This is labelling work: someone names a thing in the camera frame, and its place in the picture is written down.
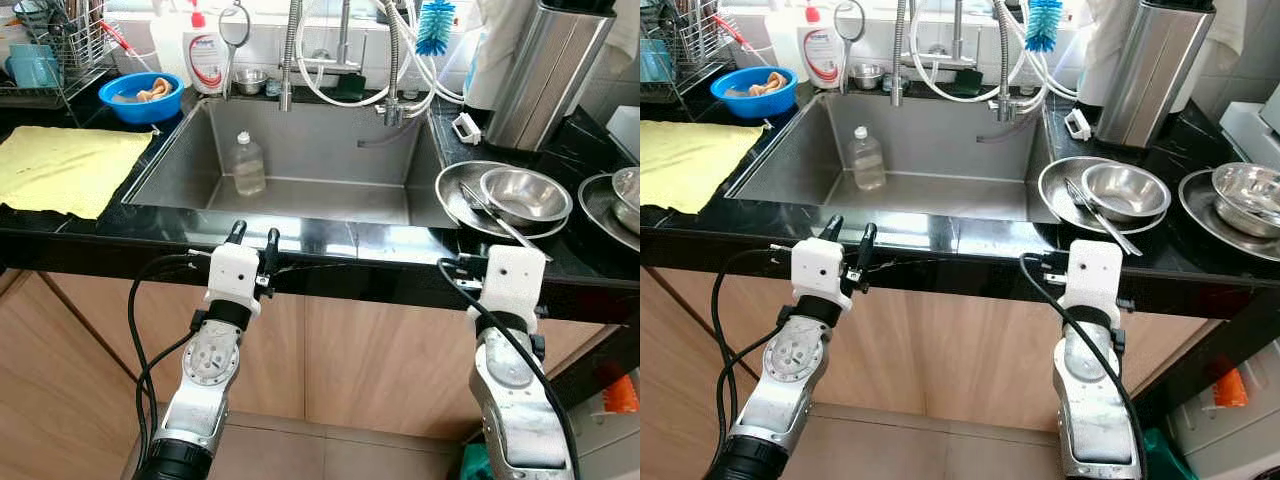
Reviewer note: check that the light wood cabinet door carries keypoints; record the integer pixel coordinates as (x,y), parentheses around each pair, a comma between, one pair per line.
(100,340)
(880,350)
(990,360)
(390,370)

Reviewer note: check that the round steel plate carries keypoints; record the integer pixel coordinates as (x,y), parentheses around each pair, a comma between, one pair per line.
(452,195)
(1053,190)
(595,218)
(1200,218)

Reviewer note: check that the white dish soap pump bottle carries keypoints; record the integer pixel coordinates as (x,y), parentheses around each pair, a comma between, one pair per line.
(205,60)
(820,55)

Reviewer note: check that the light wood side panel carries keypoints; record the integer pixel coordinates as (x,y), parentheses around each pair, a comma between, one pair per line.
(50,400)

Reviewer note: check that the steel spoon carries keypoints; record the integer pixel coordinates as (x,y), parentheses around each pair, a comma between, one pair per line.
(538,250)
(1130,246)
(1076,192)
(472,197)

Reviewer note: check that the small white plastic gadget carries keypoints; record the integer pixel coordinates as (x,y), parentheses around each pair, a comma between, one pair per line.
(1078,124)
(467,128)

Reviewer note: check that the orange plastic item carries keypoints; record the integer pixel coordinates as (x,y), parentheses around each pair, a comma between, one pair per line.
(620,395)
(1230,388)

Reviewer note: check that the white boxy appliance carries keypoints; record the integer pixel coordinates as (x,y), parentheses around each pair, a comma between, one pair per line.
(1250,130)
(625,130)

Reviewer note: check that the green plastic bag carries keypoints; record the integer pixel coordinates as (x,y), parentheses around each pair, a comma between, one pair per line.
(1155,460)
(478,465)

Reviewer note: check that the tall steel knife block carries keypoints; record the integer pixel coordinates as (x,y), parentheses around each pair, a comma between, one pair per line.
(545,80)
(1155,75)

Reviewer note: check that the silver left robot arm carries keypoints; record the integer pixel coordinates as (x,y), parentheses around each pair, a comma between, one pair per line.
(205,370)
(790,370)

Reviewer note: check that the blue bottle brush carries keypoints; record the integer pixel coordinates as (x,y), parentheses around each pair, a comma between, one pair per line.
(1044,25)
(435,28)

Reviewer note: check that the chrome spring kitchen faucet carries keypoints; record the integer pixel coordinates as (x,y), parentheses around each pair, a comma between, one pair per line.
(899,60)
(287,60)

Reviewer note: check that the teal mug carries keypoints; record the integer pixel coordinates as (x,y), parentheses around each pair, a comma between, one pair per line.
(35,68)
(655,60)

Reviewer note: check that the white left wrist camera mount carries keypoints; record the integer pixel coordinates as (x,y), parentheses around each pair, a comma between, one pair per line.
(818,267)
(232,272)

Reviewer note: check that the white plastic bin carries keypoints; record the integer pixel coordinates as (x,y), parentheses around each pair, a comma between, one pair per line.
(610,445)
(1250,440)

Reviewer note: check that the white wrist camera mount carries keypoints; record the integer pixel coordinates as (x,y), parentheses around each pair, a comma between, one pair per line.
(1092,275)
(512,280)
(818,267)
(232,272)

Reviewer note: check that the dark green sponge holder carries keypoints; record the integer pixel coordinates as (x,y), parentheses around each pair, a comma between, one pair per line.
(350,88)
(963,83)

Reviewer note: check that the steel bowl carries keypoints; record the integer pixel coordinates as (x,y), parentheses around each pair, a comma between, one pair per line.
(525,195)
(628,200)
(1250,190)
(1125,190)

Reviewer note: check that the white spray bottle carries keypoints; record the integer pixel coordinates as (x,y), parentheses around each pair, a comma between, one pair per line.
(785,40)
(170,45)

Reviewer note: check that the clear plastic bottle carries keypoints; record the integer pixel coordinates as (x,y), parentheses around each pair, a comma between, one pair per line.
(248,170)
(867,165)

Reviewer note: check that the blue plastic bowl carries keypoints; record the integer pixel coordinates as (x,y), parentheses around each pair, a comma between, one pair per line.
(755,105)
(140,110)

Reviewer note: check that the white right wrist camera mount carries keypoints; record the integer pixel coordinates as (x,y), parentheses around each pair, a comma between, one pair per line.
(1092,275)
(512,280)

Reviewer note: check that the yellow microfibre cloth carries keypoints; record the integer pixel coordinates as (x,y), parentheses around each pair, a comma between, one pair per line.
(70,170)
(690,165)

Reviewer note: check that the stainless steel sink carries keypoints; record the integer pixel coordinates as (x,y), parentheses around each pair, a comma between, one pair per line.
(330,150)
(950,145)

